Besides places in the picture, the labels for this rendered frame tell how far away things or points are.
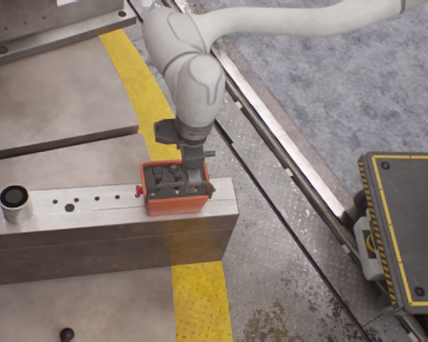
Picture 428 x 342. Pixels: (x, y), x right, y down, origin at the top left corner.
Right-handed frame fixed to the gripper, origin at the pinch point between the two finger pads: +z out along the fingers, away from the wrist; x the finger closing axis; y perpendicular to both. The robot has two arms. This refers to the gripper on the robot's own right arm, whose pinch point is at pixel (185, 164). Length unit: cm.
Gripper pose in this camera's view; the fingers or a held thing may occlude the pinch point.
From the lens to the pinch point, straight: 152.0
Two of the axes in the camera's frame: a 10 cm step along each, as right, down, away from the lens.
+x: -1.8, -8.6, 4.8
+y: 9.7, -0.8, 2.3
